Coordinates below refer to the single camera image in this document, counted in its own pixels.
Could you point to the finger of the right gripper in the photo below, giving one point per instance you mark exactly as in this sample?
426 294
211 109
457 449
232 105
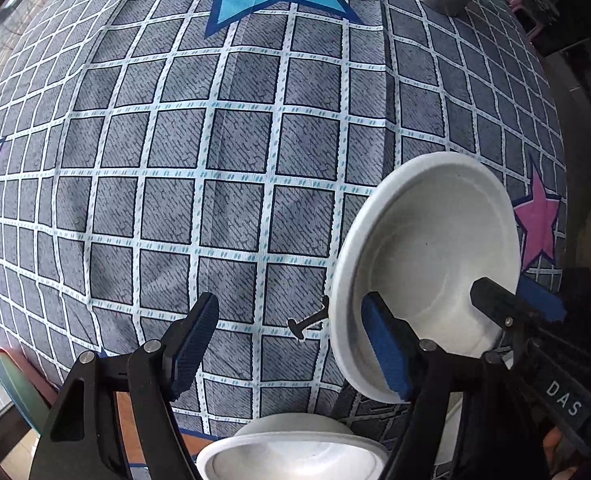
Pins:
548 304
504 308

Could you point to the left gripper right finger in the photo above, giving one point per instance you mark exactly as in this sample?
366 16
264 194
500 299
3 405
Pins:
402 356

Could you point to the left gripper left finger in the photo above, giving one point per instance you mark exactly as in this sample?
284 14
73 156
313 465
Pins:
184 344

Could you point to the large white paper bowl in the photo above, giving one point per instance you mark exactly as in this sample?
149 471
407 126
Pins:
426 234

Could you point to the small white paper bowl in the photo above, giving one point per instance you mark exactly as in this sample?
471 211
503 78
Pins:
296 446

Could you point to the red plate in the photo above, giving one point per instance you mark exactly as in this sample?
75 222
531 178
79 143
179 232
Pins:
30 369

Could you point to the light blue plate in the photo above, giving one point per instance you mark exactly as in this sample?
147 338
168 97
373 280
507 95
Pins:
27 399

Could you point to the grey checkered star tablecloth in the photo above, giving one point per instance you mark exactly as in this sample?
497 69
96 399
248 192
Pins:
154 150

